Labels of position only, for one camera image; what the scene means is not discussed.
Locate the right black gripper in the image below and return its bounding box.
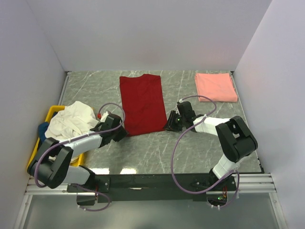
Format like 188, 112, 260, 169
163, 110, 186, 133

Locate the cream white t shirt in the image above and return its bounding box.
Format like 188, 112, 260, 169
44, 100, 101, 165

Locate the dark red t shirt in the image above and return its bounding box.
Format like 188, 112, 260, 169
119, 74, 167, 136

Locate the aluminium frame rail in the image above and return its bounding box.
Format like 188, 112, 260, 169
24, 174, 277, 196

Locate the yellow plastic bin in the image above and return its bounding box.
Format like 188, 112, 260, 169
27, 105, 85, 168

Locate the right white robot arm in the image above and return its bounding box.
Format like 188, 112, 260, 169
164, 101, 258, 190

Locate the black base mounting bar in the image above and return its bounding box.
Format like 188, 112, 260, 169
67, 173, 237, 206

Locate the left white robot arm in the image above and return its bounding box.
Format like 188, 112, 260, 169
27, 114, 127, 192

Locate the folded pink t shirt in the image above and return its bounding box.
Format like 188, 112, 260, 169
194, 73, 238, 103

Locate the dark blue t shirt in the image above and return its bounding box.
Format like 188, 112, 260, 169
38, 122, 49, 142

